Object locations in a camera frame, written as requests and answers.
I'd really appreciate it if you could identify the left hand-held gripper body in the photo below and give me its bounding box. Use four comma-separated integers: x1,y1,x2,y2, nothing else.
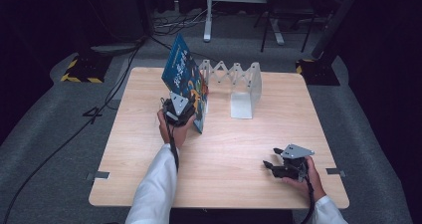
162,91,196,128

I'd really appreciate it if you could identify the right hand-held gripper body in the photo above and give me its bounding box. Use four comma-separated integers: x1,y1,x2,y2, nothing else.
281,143,316,182

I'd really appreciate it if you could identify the blue cartoon picture book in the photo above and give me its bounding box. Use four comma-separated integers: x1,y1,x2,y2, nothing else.
160,32,210,134

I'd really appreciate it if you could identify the translucent expandable book rack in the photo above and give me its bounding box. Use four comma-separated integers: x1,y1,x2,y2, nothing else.
198,59,264,120

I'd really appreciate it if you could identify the person's left hand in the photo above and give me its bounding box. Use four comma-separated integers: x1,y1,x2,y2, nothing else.
156,110,197,149

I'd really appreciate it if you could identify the person's right hand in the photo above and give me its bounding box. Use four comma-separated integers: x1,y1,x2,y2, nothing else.
282,155,328,204

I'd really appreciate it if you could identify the black yellow striped stand base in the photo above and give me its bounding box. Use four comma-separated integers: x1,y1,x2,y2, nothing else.
296,58,341,87
60,52,112,85

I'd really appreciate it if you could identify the grey flat floor plate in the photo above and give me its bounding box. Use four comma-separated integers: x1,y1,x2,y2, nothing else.
90,42,141,55

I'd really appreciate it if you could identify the black chair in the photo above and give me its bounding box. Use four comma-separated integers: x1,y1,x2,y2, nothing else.
253,0,317,54

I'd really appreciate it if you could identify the dark slanted metal pole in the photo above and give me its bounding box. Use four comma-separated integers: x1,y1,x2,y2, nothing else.
311,0,365,60

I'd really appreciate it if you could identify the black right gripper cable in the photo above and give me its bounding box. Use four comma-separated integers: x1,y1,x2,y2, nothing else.
299,172,317,224

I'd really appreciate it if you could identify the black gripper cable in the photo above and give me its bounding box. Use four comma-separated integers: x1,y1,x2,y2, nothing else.
299,172,317,224
160,98,181,172

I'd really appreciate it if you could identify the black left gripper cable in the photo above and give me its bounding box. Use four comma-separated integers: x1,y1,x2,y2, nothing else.
160,98,181,172

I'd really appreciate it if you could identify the white metal desk frame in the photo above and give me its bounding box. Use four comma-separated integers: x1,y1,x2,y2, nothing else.
202,0,287,47

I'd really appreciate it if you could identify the bundle of floor cables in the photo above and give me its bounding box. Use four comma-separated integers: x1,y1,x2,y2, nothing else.
152,7,214,37

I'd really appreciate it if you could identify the long black floor cable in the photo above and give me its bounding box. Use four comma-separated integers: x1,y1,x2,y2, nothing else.
0,36,148,224

